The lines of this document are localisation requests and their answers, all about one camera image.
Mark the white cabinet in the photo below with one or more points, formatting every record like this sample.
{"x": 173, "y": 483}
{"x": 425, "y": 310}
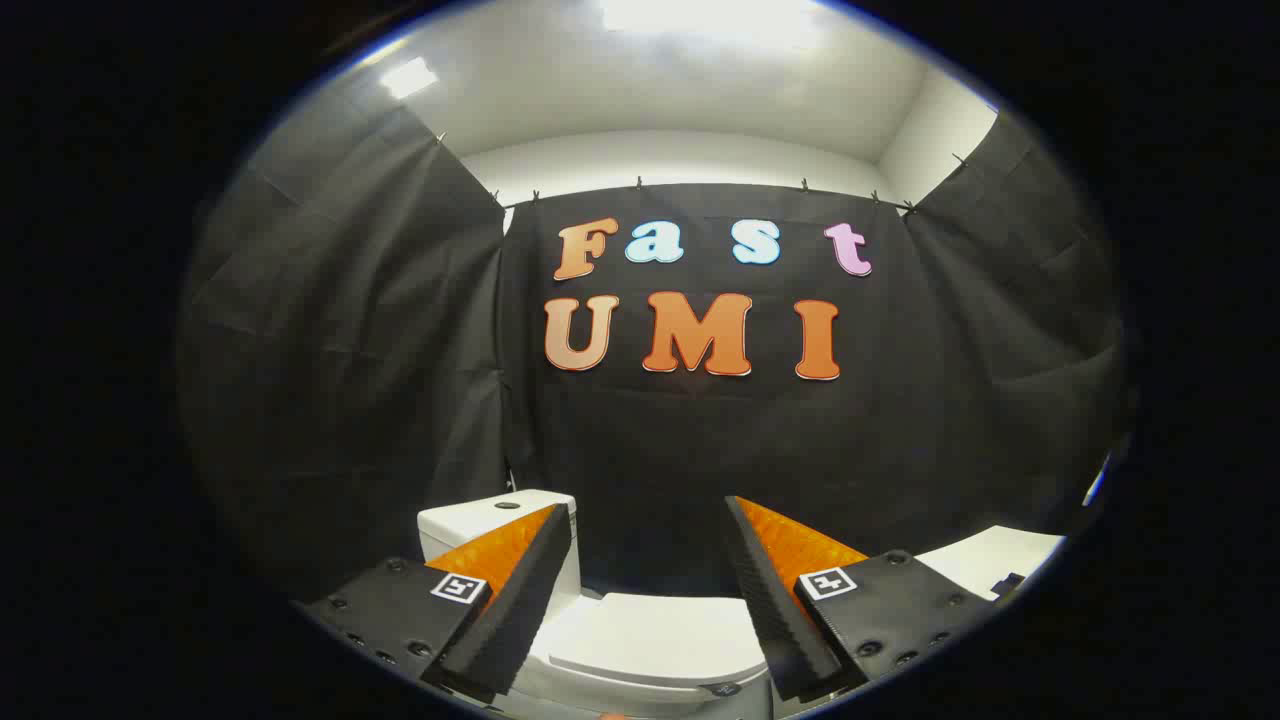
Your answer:
{"x": 985, "y": 555}

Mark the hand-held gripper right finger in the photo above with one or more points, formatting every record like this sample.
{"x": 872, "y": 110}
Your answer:
{"x": 775, "y": 610}

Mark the black backdrop cloth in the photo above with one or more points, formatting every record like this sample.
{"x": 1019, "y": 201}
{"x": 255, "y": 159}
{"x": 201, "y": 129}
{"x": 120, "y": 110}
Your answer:
{"x": 680, "y": 450}

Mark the white toilet lid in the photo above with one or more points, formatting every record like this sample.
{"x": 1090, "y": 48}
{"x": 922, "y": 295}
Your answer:
{"x": 650, "y": 630}

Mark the small black object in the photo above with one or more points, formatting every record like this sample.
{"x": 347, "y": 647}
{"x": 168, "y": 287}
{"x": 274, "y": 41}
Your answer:
{"x": 1008, "y": 583}

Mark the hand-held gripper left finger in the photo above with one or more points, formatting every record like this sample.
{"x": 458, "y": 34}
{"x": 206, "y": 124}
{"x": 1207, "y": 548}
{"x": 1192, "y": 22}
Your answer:
{"x": 520, "y": 600}

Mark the white toilet seat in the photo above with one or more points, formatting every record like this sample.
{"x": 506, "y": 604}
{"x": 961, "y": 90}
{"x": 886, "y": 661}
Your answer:
{"x": 630, "y": 688}

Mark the ceiling light panel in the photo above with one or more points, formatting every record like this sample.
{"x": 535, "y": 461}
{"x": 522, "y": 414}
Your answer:
{"x": 710, "y": 15}
{"x": 408, "y": 77}

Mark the white toilet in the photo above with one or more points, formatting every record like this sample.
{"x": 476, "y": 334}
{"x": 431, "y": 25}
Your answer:
{"x": 480, "y": 520}

